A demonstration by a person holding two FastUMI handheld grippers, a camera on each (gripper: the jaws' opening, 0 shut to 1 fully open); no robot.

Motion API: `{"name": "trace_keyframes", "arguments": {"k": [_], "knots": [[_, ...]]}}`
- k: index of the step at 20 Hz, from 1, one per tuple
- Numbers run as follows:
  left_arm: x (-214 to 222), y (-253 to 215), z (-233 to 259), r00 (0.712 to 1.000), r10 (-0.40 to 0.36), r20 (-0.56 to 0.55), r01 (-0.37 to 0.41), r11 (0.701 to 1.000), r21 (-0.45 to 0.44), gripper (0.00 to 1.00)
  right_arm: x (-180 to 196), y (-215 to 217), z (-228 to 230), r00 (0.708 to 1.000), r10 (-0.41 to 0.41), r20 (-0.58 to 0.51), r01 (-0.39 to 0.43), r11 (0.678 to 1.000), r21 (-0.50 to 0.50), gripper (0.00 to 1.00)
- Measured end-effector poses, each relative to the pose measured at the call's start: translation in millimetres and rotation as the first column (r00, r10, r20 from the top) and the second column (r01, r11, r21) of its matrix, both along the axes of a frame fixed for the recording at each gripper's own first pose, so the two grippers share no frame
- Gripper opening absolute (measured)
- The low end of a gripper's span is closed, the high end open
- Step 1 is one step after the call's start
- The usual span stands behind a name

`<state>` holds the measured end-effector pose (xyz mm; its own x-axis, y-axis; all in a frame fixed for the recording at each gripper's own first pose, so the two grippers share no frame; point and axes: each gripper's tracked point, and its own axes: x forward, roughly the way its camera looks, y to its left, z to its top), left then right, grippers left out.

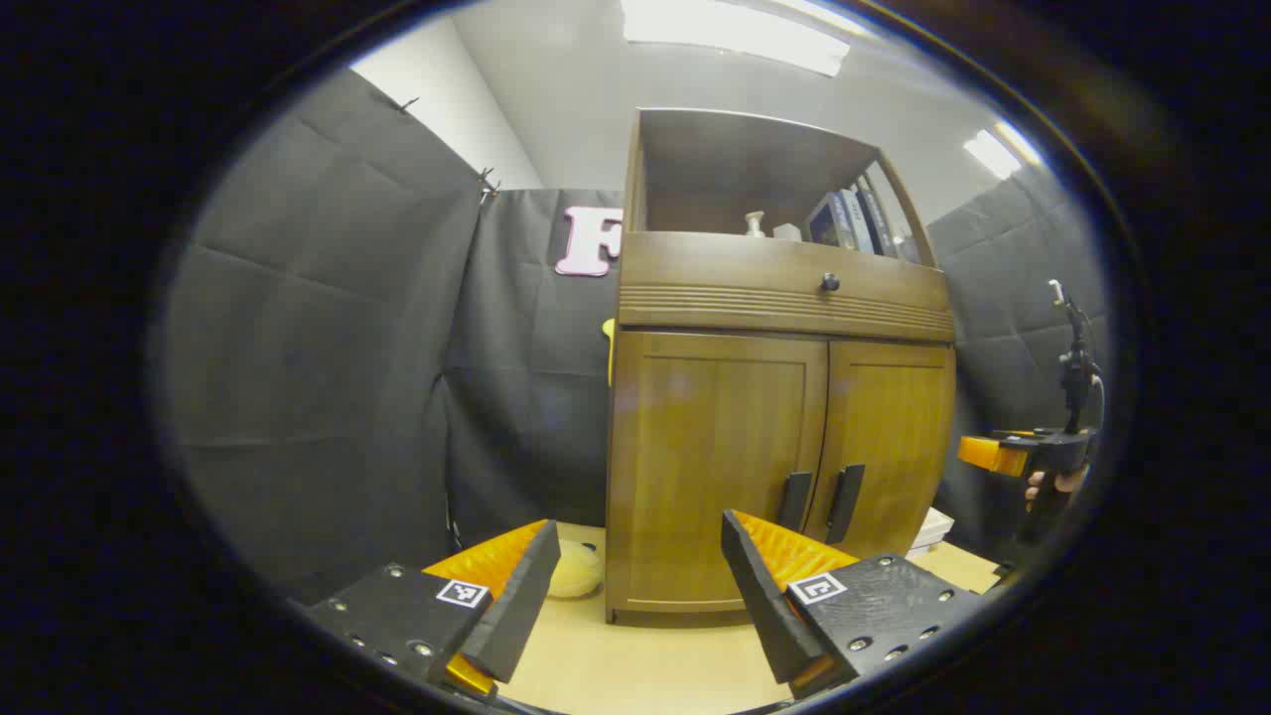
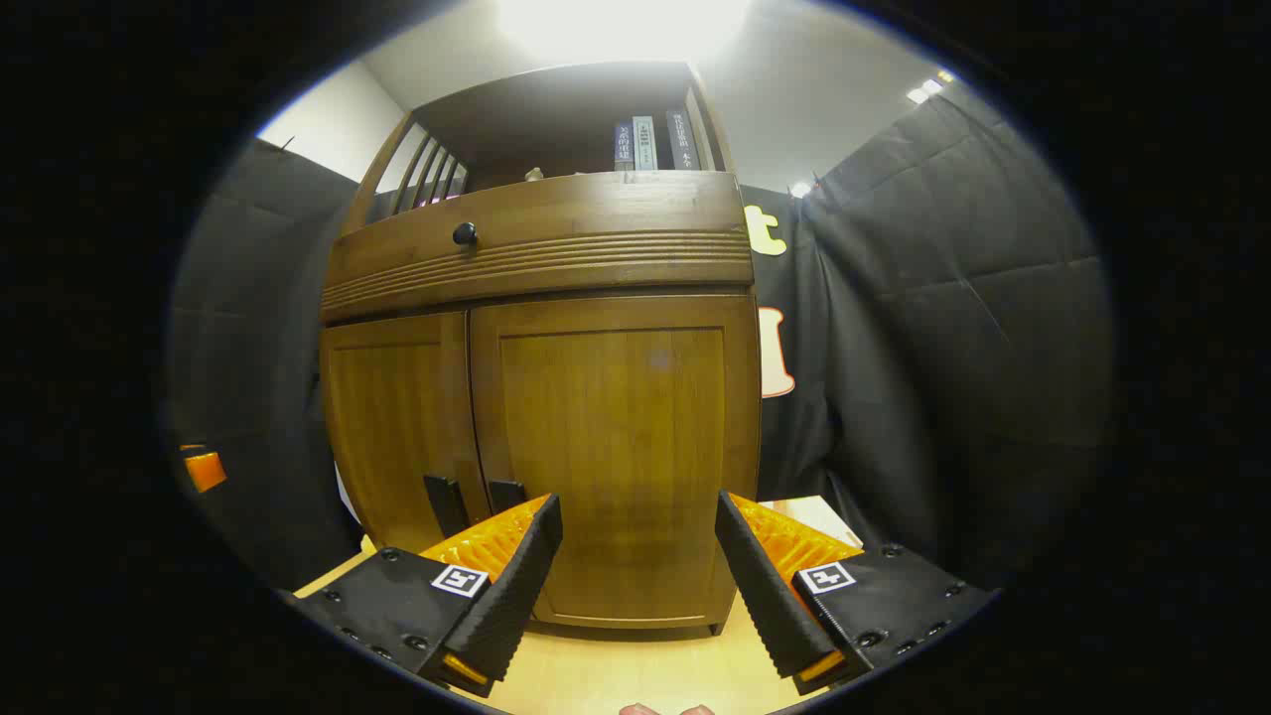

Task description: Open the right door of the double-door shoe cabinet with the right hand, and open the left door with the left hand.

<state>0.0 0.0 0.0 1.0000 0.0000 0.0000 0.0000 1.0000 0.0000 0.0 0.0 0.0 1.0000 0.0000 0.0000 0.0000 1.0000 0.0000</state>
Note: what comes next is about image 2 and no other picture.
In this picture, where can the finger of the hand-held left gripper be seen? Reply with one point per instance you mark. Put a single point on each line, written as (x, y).
(205, 471)

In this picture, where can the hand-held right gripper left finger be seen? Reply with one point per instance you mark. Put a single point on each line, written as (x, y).
(516, 586)

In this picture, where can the wooden cabinet drawer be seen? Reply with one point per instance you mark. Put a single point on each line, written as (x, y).
(596, 238)

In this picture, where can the large ceiling light panel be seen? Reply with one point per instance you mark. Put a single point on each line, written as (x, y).
(621, 25)

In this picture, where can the dark blue book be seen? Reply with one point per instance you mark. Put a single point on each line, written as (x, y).
(624, 147)

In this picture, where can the small ceiling light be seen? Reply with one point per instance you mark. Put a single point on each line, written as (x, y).
(921, 90)
(800, 188)

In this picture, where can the black drawer knob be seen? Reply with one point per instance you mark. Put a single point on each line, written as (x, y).
(465, 233)

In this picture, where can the wooden shoe cabinet door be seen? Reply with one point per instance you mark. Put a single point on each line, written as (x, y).
(616, 437)
(392, 417)

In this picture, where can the grey white book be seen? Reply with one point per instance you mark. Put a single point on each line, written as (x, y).
(645, 144)

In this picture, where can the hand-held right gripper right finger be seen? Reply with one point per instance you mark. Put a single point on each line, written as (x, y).
(765, 586)

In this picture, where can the wooden double-door shoe cabinet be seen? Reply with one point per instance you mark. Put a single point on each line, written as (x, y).
(556, 214)

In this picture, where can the black backdrop cloth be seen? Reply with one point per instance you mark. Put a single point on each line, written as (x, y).
(943, 318)

